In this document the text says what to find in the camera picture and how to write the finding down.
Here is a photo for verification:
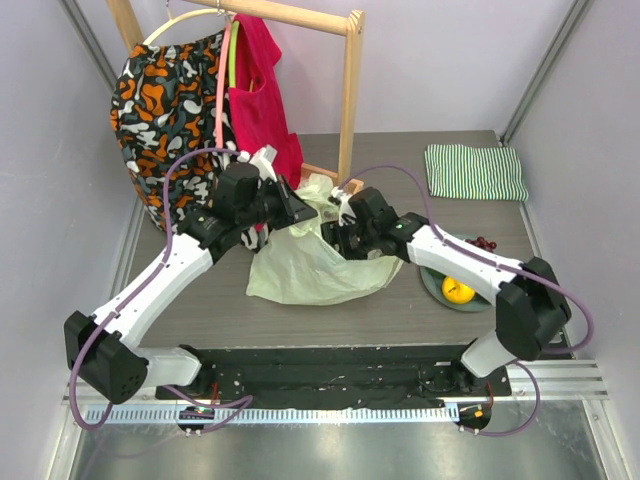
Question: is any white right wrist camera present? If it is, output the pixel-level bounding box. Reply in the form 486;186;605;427
330;186;357;226

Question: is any green clothes hanger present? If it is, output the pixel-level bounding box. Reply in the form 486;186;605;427
228;21;240;88

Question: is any pink clothes hanger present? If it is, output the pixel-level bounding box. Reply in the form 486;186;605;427
214;20;236;150

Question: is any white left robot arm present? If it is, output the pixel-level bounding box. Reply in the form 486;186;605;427
64;163;317;405

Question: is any cream round hanger hoop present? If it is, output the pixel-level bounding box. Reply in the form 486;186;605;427
142;8;218;46

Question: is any green avocado print plastic bag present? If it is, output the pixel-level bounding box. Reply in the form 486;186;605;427
246;174;403;306

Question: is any orange black patterned garment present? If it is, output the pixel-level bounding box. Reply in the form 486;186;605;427
110;32;237;230

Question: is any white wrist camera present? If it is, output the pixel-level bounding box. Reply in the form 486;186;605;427
330;186;357;226
238;145;278;181

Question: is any green white striped cloth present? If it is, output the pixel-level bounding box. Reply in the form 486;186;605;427
424;144;529;202

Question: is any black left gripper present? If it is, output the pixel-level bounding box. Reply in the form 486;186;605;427
237;173;317;230

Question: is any grey green plate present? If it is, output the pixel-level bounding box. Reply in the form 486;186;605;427
418;233;499;314

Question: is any red grape bunch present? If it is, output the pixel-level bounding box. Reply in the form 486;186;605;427
466;237;497;252

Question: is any yellow apple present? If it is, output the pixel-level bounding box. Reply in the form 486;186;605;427
441;276;476;305

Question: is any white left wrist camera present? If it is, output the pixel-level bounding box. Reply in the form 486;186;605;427
238;145;278;181

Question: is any wooden clothes rack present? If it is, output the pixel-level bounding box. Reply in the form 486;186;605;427
105;0;366;196

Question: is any magenta red shirt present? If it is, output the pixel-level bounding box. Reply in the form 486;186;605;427
228;14;303;188

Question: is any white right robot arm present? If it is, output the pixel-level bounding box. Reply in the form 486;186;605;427
322;187;571;395

